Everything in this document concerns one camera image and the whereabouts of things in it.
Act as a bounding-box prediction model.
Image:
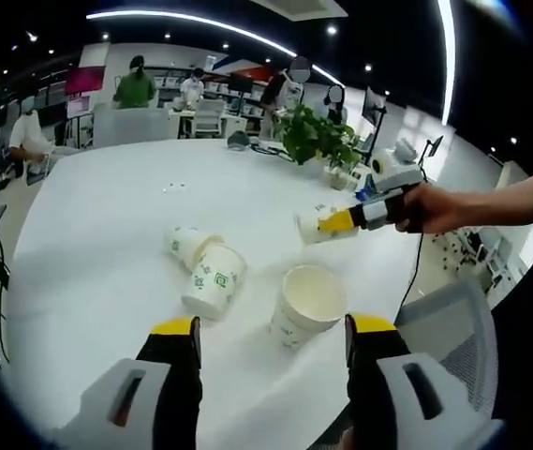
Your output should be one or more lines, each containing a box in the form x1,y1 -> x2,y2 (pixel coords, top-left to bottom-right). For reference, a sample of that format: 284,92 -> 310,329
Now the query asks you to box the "white storage shelf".
146,67 -> 272,117

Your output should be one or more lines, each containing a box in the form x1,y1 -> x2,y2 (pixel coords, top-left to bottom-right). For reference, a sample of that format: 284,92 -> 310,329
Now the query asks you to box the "blue and white box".
354,172 -> 379,201

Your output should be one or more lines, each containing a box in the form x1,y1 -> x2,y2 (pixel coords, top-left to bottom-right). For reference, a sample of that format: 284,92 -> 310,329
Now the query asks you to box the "green potted plant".
274,103 -> 363,173

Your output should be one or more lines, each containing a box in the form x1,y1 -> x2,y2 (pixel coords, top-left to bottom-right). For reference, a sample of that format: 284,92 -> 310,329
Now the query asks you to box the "white mesh office chair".
193,97 -> 226,138

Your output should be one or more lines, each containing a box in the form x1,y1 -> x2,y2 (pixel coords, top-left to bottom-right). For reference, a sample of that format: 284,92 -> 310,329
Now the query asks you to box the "black monitor on stand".
361,86 -> 388,142

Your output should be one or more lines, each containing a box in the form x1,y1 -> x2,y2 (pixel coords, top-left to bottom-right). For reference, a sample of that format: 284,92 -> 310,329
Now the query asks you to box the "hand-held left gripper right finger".
344,312 -> 506,450

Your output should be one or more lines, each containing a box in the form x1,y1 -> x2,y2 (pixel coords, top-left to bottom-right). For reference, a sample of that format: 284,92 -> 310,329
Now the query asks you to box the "white paper cup green print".
295,202 -> 361,246
161,225 -> 226,272
180,242 -> 248,321
268,263 -> 348,349

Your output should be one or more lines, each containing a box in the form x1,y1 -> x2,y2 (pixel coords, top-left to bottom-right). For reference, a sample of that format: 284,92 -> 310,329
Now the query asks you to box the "small monitor on stand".
422,134 -> 445,166

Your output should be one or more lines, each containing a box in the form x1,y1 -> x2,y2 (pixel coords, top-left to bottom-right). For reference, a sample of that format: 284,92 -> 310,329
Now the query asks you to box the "pink display screen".
64,64 -> 107,98

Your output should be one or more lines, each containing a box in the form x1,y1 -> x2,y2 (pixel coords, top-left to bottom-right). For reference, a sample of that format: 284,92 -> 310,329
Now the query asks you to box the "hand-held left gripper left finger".
57,315 -> 204,450

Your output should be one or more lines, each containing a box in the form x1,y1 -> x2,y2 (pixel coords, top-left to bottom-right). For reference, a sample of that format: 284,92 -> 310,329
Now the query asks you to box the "curved ceiling light strip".
85,9 -> 299,51

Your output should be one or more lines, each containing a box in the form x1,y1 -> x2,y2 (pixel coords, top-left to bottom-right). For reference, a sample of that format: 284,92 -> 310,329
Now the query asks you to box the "small glass jar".
324,163 -> 349,188

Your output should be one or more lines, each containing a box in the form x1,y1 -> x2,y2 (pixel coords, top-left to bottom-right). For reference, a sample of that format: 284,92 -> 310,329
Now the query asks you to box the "wide ceiling light strip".
437,0 -> 458,127

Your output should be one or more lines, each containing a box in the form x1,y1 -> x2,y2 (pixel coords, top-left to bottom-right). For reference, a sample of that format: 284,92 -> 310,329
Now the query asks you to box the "grey mesh office chair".
393,275 -> 500,418

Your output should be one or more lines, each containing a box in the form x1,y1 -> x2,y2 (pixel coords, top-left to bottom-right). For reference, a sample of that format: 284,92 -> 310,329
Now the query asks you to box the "grey round device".
226,129 -> 249,152

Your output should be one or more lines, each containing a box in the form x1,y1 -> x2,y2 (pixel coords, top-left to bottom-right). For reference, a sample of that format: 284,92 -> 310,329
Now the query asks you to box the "person's left hand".
337,414 -> 356,450

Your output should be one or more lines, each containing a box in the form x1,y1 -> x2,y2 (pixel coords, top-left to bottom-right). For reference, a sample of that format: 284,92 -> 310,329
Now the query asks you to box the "white table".
6,137 -> 424,450

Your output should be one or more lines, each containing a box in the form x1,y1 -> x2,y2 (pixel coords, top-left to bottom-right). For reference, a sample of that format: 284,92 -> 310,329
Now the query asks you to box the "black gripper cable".
404,232 -> 425,307

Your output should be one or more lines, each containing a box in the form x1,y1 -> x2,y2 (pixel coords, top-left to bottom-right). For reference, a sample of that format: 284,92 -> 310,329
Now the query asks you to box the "person's right hand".
393,182 -> 465,235

